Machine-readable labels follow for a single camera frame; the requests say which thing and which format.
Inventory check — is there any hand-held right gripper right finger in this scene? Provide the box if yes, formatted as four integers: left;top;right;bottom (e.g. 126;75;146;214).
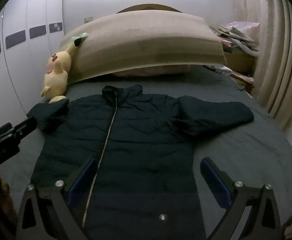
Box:
200;157;284;240

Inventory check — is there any beige headboard cushion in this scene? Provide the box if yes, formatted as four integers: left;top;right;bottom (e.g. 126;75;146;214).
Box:
60;10;227;84

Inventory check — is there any dark wooden headboard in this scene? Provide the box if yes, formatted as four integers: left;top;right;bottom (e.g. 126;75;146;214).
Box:
116;4;183;14

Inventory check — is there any cream curtain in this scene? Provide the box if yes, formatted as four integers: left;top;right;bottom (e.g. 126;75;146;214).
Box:
230;0;292;131

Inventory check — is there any pile of clothes and bags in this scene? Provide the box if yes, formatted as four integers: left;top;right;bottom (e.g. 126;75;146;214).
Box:
210;21;261;57

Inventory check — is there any dark quilted jacket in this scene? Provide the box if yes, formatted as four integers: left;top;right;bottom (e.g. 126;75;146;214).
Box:
26;84;254;240

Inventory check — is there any printed dark wardrobe handle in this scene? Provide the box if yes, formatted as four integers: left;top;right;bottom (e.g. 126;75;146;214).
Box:
49;22;63;34

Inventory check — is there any wooden nightstand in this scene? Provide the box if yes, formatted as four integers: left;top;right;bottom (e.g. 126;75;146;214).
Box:
222;51;258;94

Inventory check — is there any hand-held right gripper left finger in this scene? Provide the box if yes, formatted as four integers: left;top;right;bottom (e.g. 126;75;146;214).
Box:
15;157;99;240

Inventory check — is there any white wardrobe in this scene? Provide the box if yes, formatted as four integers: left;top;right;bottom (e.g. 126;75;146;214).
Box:
0;0;64;135

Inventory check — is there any yellow plush toy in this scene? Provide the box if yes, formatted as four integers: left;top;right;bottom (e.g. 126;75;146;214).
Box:
40;44;77;104

